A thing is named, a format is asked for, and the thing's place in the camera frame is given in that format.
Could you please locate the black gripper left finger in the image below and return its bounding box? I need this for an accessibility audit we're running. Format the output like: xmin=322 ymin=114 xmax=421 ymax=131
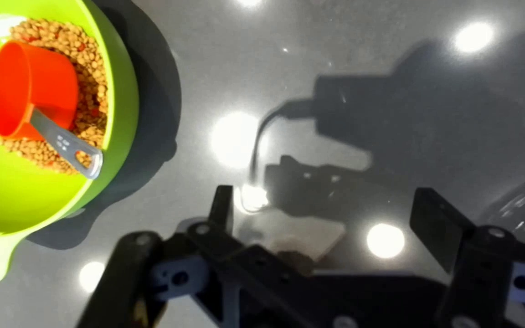
xmin=76 ymin=184 xmax=313 ymax=328

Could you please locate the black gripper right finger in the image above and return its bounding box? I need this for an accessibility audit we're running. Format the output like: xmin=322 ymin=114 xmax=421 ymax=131
xmin=408 ymin=187 xmax=525 ymax=328

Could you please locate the green plastic bowl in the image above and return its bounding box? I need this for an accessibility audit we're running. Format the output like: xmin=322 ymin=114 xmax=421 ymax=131
xmin=0 ymin=0 xmax=142 ymax=288

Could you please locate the brown grain filling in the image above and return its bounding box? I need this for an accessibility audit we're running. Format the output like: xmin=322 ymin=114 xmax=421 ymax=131
xmin=0 ymin=16 xmax=111 ymax=176

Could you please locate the orange measuring cup grey handle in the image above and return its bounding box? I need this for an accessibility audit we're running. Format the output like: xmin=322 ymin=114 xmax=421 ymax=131
xmin=0 ymin=40 xmax=105 ymax=180

